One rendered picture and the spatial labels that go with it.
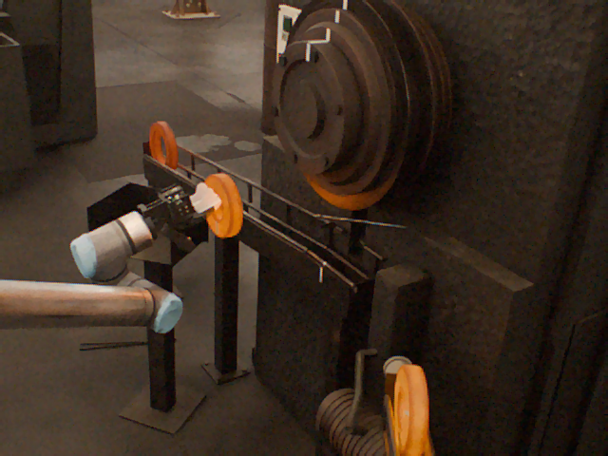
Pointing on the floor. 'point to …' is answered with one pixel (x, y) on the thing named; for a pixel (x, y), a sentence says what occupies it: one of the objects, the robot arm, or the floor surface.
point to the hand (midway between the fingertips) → (221, 198)
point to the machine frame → (479, 241)
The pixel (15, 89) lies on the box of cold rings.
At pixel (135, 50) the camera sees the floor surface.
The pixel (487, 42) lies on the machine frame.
